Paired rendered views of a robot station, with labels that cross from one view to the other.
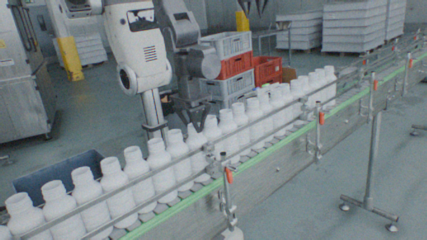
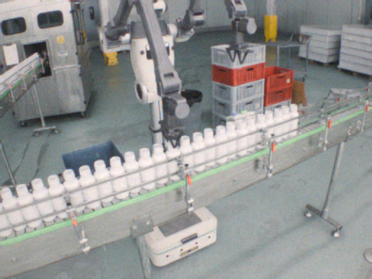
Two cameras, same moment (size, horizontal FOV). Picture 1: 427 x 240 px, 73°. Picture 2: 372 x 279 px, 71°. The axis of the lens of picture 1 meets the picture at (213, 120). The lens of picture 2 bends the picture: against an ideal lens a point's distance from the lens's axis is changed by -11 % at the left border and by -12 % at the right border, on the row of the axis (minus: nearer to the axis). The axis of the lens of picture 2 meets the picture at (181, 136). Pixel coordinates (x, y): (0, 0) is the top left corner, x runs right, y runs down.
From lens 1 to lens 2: 0.42 m
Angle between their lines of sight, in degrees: 12
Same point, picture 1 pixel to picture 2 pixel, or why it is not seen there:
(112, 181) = (115, 171)
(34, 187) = (73, 160)
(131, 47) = (145, 70)
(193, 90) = (172, 121)
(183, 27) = (169, 83)
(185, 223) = (158, 203)
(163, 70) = not seen: hidden behind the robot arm
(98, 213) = (106, 187)
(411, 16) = not seen: outside the picture
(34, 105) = (76, 88)
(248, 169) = (209, 176)
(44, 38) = (91, 25)
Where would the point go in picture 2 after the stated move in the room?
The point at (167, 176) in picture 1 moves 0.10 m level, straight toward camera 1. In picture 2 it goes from (149, 174) to (147, 189)
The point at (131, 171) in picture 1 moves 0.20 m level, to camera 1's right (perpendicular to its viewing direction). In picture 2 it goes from (127, 166) to (179, 170)
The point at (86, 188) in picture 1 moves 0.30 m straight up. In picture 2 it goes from (101, 173) to (85, 94)
